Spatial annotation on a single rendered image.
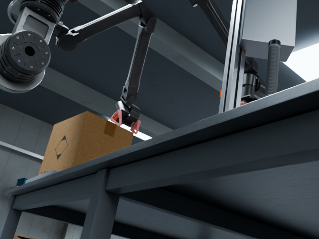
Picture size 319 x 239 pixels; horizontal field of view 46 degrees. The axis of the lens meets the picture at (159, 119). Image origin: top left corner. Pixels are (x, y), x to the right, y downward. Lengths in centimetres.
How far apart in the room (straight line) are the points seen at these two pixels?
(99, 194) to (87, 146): 49
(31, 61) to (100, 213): 52
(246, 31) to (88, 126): 70
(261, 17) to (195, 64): 309
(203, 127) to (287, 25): 70
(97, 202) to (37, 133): 691
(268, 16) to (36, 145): 689
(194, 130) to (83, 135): 86
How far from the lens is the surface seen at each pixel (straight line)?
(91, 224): 103
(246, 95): 151
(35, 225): 778
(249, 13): 130
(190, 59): 431
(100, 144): 154
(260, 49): 128
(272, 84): 115
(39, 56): 127
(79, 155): 148
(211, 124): 66
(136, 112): 192
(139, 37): 180
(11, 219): 198
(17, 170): 768
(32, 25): 135
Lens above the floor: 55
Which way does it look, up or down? 23 degrees up
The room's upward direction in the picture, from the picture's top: 11 degrees clockwise
